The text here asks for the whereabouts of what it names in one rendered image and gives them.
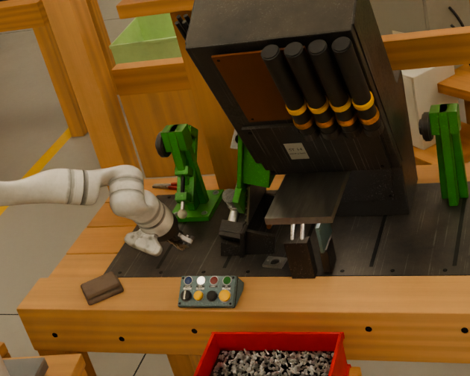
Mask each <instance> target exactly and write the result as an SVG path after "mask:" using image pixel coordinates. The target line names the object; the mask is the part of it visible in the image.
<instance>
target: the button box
mask: <svg viewBox="0 0 470 376"><path fill-rule="evenodd" d="M187 277H191V278H192V282H191V283H190V284H185V282H184V281H185V278H187ZM199 277H203V278H204V283H203V284H198V281H197V280H198V278H199ZM212 277H217V279H218V281H217V283H215V284H212V283H211V282H210V279H211V278H212ZM225 277H230V278H231V282H230V283H229V284H224V282H223V280H224V278H225ZM243 287H244V282H243V281H241V280H240V279H239V278H238V277H237V276H236V275H223V276H182V277H181V286H180V292H179V298H178V306H179V307H194V308H235V306H236V304H237V302H238V300H239V298H240V296H241V294H242V291H243ZM224 289H226V290H227V291H229V292H230V294H231V297H230V299H229V300H228V301H221V300H220V299H219V293H220V292H221V291H222V290H224ZM184 290H187V291H189V292H190V294H191V296H190V299H189V300H187V301H184V300H182V299H181V293H182V292H183V291H184ZM196 291H201V292H203V298H202V299H201V300H200V301H197V300H195V299H194V293H195V292H196ZM209 291H214V292H215V293H216V298H215V299H214V300H212V301H210V300H208V299H207V293H208V292H209Z"/></svg>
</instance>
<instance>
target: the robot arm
mask: <svg viewBox="0 0 470 376"><path fill-rule="evenodd" d="M103 186H109V193H110V207H111V210H112V211H113V212H114V213H115V214H116V215H117V216H121V217H125V218H127V219H132V220H133V221H134V222H135V223H136V224H137V225H138V226H139V228H140V229H139V230H138V231H134V232H130V233H128V234H126V236H125V238H124V241H125V242H126V243H127V244H128V245H129V246H130V247H132V248H135V249H137V250H140V251H142V252H145V253H146V254H150V255H152V256H155V257H157V256H159V255H160V254H161V253H162V250H163V248H162V246H161V245H160V243H159V242H165V241H166V242H169V243H170V244H173V245H174V246H175V247H176V248H177V249H180V250H182V251H183V250H184V249H185V248H189V247H190V246H191V244H192V241H193V240H194V238H195V237H193V236H190V235H186V236H184V233H183V231H181V230H180V229H179V227H178V219H177V217H176V216H175V214H174V213H173V212H172V211H171V210H170V209H169V208H168V207H167V206H166V205H165V204H164V203H163V202H161V201H160V200H159V199H158V198H157V197H156V196H155V195H154V194H153V193H151V192H149V191H148V190H145V189H144V181H143V174H142V172H141V171H140V170H139V169H138V168H137V167H135V166H131V165H121V166H114V167H110V168H105V169H95V170H79V169H50V170H46V171H43V172H40V173H37V174H35V175H32V176H30V177H27V178H23V179H20V180H17V181H0V207H2V206H12V205H19V204H39V203H52V204H75V205H93V204H94V203H96V201H97V198H98V193H99V189H100V187H103ZM0 376H10V374H9V372H8V370H7V368H6V366H5V364H4V361H3V359H2V358H1V355H0Z"/></svg>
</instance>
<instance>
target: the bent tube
mask: <svg viewBox="0 0 470 376"><path fill-rule="evenodd" d="M237 146H238V133H237V132H236V130H235V129H234V135H233V139H232V142H231V148H233V149H238V147H237ZM239 216H240V213H239V212H238V211H237V210H231V211H230V214H229V217H228V221H232V222H238V219H239Z"/></svg>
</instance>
